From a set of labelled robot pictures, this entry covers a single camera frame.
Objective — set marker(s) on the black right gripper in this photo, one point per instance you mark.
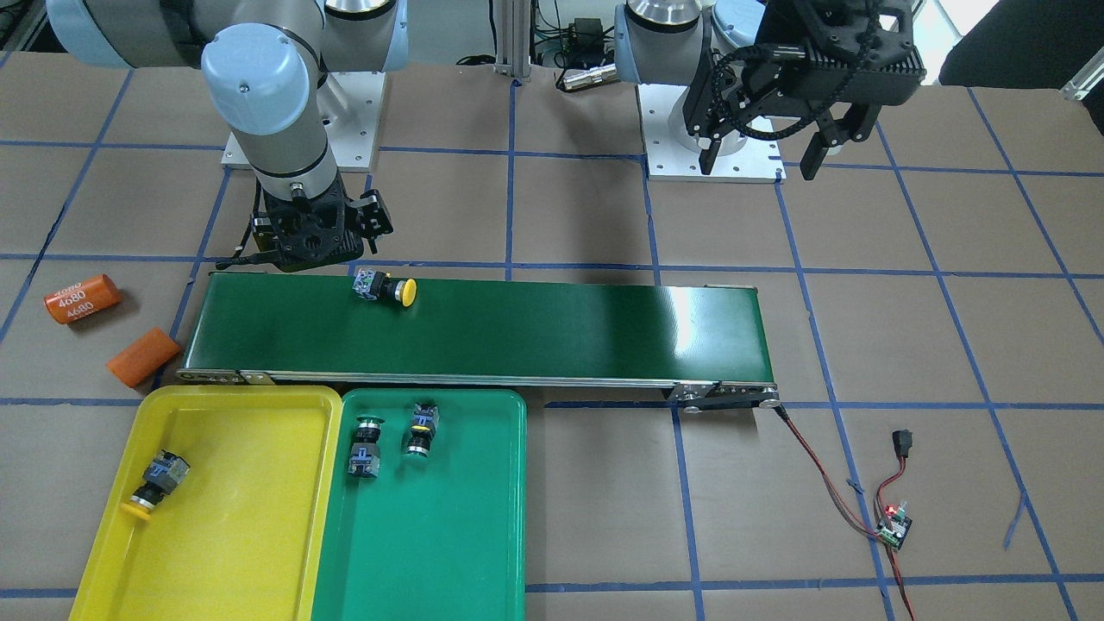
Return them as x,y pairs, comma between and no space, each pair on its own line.
372,216

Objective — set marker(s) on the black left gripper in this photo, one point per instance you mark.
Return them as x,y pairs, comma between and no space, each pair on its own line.
749,84

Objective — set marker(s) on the yellow push button switch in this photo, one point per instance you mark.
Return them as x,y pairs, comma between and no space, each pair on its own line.
377,285
164,474

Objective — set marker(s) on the green push button switch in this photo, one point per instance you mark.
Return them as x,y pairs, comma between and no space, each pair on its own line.
422,430
364,455

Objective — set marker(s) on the plain orange cylinder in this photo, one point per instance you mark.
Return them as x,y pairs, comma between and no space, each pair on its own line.
138,361

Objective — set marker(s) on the orange cylinder with 4680 print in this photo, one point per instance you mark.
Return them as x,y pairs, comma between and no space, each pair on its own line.
75,302

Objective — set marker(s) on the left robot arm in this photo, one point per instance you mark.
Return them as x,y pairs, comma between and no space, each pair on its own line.
660,42

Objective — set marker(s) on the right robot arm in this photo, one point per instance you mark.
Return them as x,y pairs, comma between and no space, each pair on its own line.
270,68

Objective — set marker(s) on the green conveyor belt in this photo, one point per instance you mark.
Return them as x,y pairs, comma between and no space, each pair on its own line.
705,347

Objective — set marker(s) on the black power adapter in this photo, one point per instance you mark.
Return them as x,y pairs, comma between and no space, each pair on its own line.
586,35

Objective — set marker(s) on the yellow plastic tray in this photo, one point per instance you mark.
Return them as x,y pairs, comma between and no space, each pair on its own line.
240,538

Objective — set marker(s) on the green plastic tray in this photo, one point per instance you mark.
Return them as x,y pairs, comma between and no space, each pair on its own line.
431,538

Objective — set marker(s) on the motor controller circuit board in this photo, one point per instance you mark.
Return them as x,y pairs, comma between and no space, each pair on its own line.
893,525

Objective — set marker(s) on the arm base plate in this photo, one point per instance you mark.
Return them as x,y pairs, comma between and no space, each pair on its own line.
286,131
673,155

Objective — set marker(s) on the aluminium frame post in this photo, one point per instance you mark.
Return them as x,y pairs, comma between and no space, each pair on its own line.
512,30

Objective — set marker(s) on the black rocker switch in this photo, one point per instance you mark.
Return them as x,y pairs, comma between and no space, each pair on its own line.
903,443

